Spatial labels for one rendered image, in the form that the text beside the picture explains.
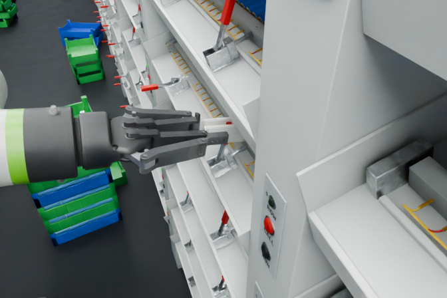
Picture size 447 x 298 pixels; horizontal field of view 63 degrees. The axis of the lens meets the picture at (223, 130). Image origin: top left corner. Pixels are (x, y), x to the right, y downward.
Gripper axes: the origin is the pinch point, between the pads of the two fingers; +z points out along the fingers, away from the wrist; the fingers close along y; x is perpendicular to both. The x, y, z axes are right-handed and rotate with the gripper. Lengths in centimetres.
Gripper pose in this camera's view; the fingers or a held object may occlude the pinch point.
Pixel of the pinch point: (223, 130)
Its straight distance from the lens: 55.2
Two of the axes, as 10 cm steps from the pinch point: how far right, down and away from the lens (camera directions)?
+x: 1.6, -8.2, -5.4
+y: 3.6, 5.6, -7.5
